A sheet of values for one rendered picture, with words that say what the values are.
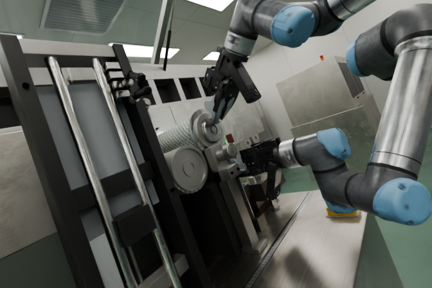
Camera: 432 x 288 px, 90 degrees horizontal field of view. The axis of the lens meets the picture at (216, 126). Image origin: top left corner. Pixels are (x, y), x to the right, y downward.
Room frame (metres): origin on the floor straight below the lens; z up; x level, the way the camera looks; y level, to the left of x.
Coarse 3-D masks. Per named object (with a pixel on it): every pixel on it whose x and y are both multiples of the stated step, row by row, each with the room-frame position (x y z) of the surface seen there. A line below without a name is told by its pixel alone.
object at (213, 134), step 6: (204, 120) 0.64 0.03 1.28; (210, 120) 0.65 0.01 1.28; (204, 126) 0.63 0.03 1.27; (210, 126) 0.65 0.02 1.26; (216, 126) 0.66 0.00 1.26; (204, 132) 0.62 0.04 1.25; (210, 132) 0.64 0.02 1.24; (216, 132) 0.66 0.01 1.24; (210, 138) 0.63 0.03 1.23; (216, 138) 0.65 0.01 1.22
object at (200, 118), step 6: (204, 114) 0.66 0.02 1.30; (210, 114) 0.67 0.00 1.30; (198, 120) 0.63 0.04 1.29; (198, 126) 0.62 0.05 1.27; (198, 132) 0.62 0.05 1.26; (222, 132) 0.69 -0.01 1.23; (198, 138) 0.62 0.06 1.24; (204, 138) 0.63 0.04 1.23; (222, 138) 0.69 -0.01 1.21; (204, 144) 0.62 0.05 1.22; (210, 144) 0.64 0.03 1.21; (216, 144) 0.66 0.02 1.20
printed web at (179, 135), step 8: (176, 128) 0.69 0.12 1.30; (184, 128) 0.65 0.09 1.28; (160, 136) 0.76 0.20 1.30; (168, 136) 0.71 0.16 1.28; (176, 136) 0.67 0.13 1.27; (184, 136) 0.65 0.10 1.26; (160, 144) 0.53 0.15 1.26; (168, 144) 0.70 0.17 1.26; (176, 144) 0.68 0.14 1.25; (184, 144) 0.65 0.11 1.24; (192, 144) 0.63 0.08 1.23; (184, 192) 0.55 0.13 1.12; (192, 192) 0.56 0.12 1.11; (128, 248) 0.42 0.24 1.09; (128, 256) 0.43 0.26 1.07; (136, 264) 0.42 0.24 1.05; (136, 272) 0.42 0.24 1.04; (136, 280) 0.43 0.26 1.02
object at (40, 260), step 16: (160, 224) 0.82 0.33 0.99; (48, 240) 0.58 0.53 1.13; (144, 240) 0.76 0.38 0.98; (16, 256) 0.53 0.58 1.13; (32, 256) 0.55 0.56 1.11; (48, 256) 0.57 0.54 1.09; (64, 256) 0.60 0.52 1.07; (144, 256) 0.75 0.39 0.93; (0, 272) 0.51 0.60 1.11; (16, 272) 0.53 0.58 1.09; (32, 272) 0.55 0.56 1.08; (48, 272) 0.57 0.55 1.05; (64, 272) 0.59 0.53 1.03
